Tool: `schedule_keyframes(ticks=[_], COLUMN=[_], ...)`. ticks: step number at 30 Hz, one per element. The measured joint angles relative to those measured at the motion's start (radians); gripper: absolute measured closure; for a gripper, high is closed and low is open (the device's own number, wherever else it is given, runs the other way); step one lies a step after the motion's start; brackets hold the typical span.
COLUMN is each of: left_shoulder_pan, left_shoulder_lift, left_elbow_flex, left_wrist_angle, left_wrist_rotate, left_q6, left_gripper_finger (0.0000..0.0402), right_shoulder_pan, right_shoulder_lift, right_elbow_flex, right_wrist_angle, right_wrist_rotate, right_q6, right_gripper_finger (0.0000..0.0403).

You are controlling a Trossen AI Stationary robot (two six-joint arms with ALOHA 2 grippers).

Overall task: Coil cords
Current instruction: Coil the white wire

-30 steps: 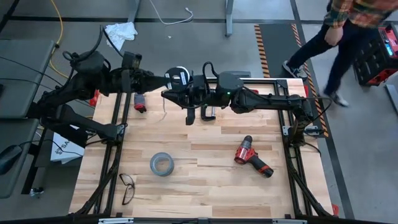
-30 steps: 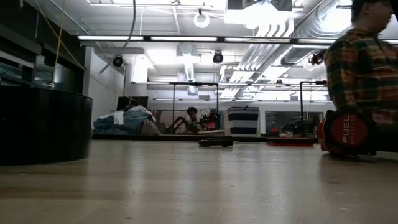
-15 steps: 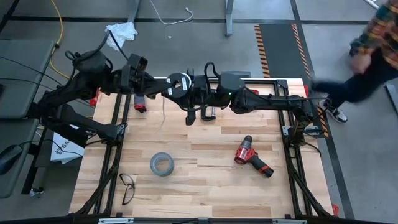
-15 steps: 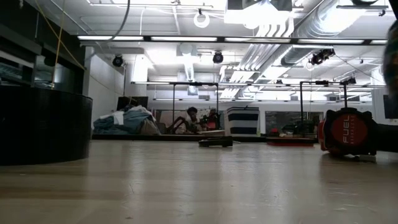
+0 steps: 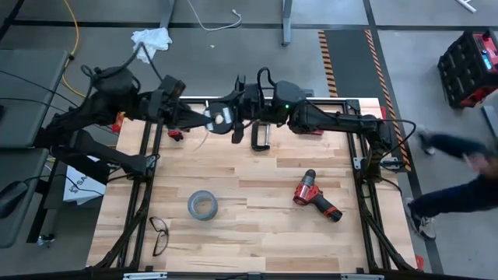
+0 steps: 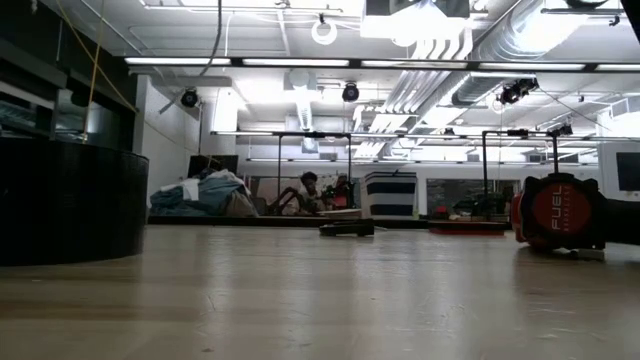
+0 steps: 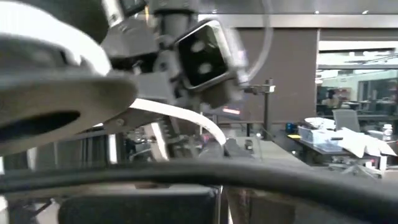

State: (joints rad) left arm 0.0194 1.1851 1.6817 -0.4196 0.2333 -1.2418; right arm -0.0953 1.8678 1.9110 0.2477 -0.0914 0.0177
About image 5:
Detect white paper sheet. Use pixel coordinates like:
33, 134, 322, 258
62, 165, 107, 206

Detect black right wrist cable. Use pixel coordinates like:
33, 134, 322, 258
254, 66, 278, 94

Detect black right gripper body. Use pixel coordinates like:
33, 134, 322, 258
233, 75, 275, 125

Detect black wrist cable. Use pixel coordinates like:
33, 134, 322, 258
254, 66, 278, 94
79, 41, 164, 85

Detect black right elbow cable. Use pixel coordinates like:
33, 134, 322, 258
388, 118, 417, 159

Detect red black tool crate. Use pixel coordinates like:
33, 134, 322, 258
437, 27, 498, 110

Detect black metal table frame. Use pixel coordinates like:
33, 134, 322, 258
87, 96, 419, 280

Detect yellow extension cable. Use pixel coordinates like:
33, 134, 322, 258
60, 0, 125, 151

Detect black C-clamp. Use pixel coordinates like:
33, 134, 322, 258
251, 120, 272, 152

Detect white floor cable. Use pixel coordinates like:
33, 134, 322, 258
186, 0, 243, 32

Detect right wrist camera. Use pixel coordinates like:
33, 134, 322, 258
231, 121, 245, 145

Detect desk caster wheel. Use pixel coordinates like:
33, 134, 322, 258
37, 233, 55, 249

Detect red black cordless drill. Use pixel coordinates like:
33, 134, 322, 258
292, 168, 343, 223

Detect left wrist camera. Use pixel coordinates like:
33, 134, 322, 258
158, 75, 187, 103

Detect white crumpled cloth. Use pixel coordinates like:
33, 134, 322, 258
131, 26, 173, 65

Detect large black round container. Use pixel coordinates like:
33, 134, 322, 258
187, 190, 219, 222

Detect grey table leg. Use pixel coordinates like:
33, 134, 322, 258
282, 0, 293, 47
159, 0, 176, 30

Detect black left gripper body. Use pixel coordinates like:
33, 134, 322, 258
147, 89, 184, 131

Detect person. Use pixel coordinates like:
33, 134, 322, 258
402, 124, 498, 241

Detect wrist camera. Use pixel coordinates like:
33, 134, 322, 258
158, 75, 187, 103
231, 121, 245, 145

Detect thin black desk cable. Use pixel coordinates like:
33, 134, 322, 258
0, 69, 82, 110

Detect grey desk top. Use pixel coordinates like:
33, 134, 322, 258
0, 49, 70, 150
0, 149, 48, 250

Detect black hazard stripe floor mat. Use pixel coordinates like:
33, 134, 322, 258
317, 29, 412, 172

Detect black plastic cord spool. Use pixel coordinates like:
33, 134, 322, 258
203, 101, 237, 135

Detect black computer mouse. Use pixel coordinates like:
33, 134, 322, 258
0, 180, 29, 219

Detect black frame safety glasses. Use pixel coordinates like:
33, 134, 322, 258
148, 216, 170, 257

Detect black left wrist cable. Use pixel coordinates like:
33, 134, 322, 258
79, 41, 164, 85

